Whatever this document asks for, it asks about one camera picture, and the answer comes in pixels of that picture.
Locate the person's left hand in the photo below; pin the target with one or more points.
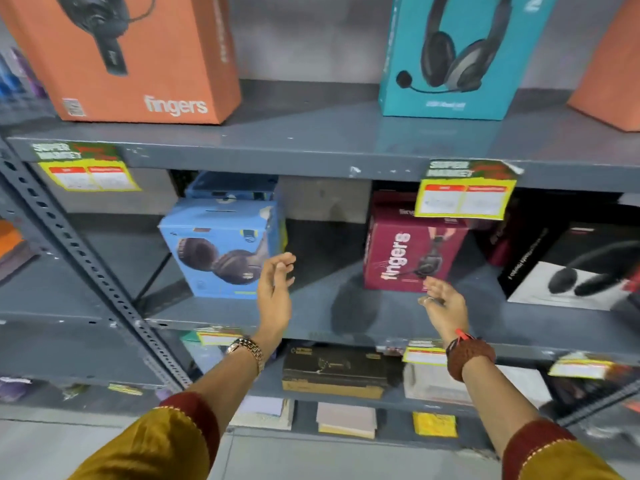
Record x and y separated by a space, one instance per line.
274 304

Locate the person's right hand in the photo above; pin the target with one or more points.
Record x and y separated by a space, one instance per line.
450 312

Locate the person's left fingers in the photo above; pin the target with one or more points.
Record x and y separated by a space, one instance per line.
280 267

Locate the person's right thumb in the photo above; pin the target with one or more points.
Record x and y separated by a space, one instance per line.
436 285

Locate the person's left forearm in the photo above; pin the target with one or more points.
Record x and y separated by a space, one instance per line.
235 374

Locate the person's right forearm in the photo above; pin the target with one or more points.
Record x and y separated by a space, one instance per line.
495 399

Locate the maroon headset box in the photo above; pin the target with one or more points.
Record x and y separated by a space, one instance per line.
395 249

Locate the red wrist thread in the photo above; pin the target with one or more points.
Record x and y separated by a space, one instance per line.
462 335

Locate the light blue headphone box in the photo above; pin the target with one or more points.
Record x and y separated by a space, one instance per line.
215 229

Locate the black and red box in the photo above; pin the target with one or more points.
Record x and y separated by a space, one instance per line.
500 239

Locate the gold wristwatch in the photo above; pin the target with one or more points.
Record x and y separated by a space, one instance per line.
247 348

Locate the large yellow price label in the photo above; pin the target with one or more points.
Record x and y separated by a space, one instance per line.
465 194
87 169

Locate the dark blue box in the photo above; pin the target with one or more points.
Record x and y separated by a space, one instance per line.
230 184

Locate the flat white box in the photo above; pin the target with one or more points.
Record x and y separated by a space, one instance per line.
430 387

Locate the black and gold box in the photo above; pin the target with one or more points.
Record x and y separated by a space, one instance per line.
332 372

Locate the black and white headphone box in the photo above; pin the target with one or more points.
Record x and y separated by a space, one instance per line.
560 254

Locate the grey metal shelf rack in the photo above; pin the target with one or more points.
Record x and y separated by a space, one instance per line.
300 139

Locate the yellow paper pad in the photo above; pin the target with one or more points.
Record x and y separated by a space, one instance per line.
435 424

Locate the white paper pad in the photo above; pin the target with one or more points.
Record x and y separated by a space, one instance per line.
265 412

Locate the pink paper pad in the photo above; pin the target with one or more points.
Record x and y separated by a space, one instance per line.
346 419

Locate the mustard right sleeve, maroon cuff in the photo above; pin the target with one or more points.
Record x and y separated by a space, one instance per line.
545 457

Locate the mustard sleeve, maroon cuff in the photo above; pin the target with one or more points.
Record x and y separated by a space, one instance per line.
160 444
545 457

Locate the mustard left sleeve, maroon cuff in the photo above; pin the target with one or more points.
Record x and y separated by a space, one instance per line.
160 444

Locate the teal headset box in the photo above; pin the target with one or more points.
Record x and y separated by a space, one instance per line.
400 69

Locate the large orange headphone box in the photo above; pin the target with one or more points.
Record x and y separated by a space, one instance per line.
165 49

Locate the orange flat packet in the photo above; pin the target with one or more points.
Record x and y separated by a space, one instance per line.
9 239

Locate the plain orange box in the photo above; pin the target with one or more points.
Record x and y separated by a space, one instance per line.
612 74

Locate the purple and blue packets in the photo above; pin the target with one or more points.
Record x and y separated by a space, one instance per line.
20 79

